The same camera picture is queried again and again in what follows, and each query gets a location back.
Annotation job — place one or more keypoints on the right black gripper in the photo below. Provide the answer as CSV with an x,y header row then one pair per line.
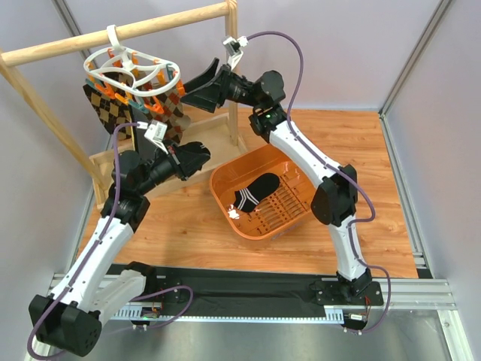
x,y
222,87

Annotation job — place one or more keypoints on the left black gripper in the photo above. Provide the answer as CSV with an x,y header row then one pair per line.
x,y
180,162

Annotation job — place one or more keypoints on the black striped ankle sock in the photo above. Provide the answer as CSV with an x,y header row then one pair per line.
x,y
248,198

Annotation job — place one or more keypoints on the black sock yellow trim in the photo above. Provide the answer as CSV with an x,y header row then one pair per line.
x,y
146,150

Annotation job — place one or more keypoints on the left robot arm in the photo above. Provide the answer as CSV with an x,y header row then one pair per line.
x,y
86,255

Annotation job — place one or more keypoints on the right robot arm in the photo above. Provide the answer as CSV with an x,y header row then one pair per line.
x,y
336,194

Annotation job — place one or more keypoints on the white round clip hanger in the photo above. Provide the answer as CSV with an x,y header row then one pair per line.
x,y
130,71

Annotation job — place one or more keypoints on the orange brown argyle sock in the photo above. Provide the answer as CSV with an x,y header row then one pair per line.
x,y
173,115

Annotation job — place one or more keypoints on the orange plastic basket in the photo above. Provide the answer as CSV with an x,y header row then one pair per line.
x,y
281,211

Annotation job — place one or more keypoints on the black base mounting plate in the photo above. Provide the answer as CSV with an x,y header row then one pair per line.
x,y
221,293

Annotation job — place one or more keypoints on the wooden drying rack frame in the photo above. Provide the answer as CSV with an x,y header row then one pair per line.
x,y
219,132

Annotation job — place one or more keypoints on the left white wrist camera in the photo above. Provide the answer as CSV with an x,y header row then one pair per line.
x,y
154,132

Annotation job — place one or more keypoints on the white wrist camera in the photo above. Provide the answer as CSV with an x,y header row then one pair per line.
x,y
235,50
154,132

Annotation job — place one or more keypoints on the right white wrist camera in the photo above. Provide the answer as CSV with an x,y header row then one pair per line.
x,y
235,50

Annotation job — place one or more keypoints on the aluminium slotted rail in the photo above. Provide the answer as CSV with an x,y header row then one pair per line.
x,y
399,294

